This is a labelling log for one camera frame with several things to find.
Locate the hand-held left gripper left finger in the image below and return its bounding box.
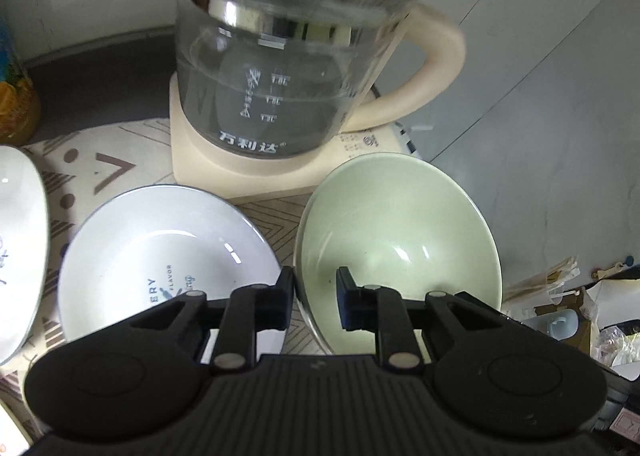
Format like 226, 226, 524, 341
127, 266, 297, 369

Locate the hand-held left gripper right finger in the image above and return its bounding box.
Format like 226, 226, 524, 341
336, 266, 506, 369

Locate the pale green bowl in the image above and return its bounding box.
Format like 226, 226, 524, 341
294, 153, 502, 356

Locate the white bowl with blue print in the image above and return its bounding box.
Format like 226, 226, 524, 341
57, 185, 287, 352

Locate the beige kettle base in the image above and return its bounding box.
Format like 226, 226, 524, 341
169, 71, 416, 202

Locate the white plastic cup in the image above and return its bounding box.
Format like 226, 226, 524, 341
522, 311, 581, 343

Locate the cardboard box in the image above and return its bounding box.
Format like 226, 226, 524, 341
534, 285, 601, 323

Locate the patterned tablecloth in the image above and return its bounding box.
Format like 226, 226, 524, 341
0, 116, 581, 437

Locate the white plate with grey rim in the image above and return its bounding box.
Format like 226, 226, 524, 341
0, 145, 51, 367

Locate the clear plastic bag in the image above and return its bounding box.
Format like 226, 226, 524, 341
592, 325, 640, 368

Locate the orange juice bottle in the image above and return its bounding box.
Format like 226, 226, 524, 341
0, 11, 42, 147

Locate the glass kettle with beige handle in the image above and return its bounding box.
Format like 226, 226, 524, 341
172, 0, 468, 159

